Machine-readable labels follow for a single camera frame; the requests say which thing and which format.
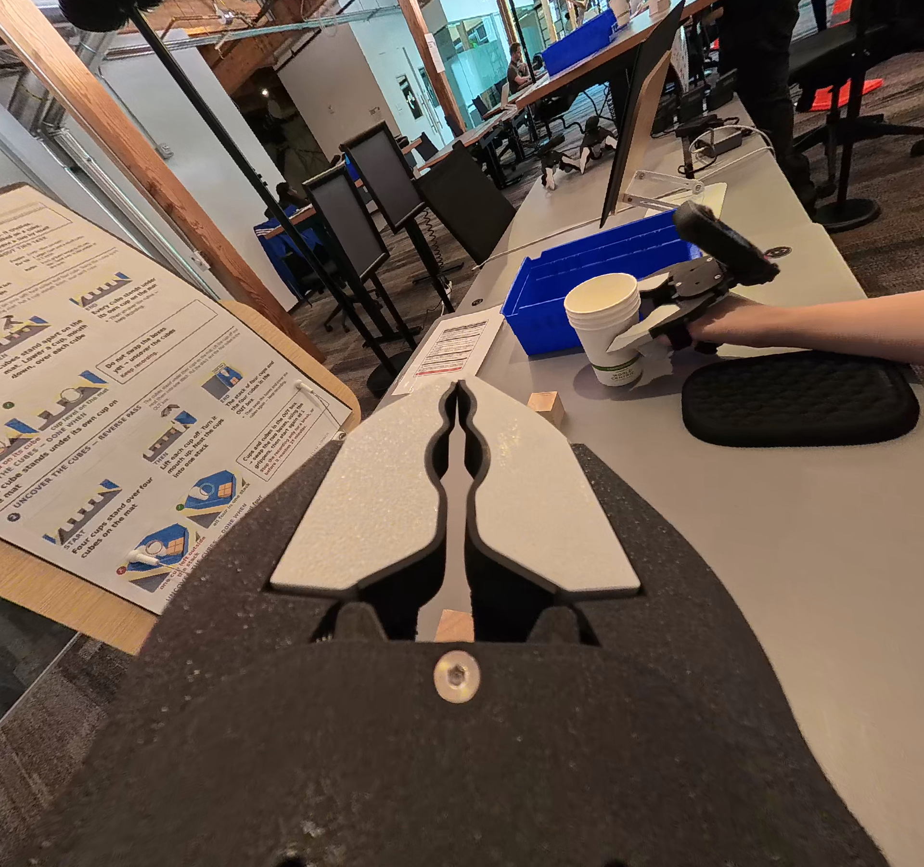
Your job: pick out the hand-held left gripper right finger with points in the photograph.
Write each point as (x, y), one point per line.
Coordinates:
(556, 513)

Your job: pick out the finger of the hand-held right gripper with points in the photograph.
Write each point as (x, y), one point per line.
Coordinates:
(642, 332)
(653, 370)

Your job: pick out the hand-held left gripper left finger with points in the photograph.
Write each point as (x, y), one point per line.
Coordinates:
(361, 513)

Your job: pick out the blue plastic bin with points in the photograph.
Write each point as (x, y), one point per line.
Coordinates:
(577, 47)
(548, 289)

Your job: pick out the wooden cube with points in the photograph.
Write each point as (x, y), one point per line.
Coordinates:
(456, 626)
(545, 406)

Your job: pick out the person's right forearm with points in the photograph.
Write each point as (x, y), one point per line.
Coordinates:
(830, 329)

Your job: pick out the person's right hand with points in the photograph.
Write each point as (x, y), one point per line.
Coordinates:
(729, 325)

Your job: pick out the white display stand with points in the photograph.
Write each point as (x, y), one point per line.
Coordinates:
(678, 192)

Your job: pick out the black textured wrist pad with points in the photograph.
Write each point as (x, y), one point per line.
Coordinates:
(794, 397)

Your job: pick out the wooden display board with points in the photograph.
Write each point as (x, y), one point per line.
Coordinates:
(635, 123)

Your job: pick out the spare hand-held gripper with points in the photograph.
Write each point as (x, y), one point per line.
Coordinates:
(556, 159)
(598, 139)

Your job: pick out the instruction sheet in plastic sleeve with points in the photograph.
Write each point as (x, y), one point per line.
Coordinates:
(451, 347)

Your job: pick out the orange floor object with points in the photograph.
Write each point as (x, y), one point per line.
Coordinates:
(844, 94)

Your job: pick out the background wooden desk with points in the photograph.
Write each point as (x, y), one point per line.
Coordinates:
(563, 83)

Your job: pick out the printed instruction poster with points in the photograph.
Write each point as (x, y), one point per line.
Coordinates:
(108, 412)

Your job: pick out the blue jacket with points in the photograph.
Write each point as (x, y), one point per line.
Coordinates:
(289, 246)

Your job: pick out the black floor sign stand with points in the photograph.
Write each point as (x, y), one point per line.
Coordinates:
(382, 174)
(346, 231)

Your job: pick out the instruction poster on stand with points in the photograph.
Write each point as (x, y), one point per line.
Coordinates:
(65, 596)

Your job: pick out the wooden support post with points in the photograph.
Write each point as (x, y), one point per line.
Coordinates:
(419, 36)
(144, 159)

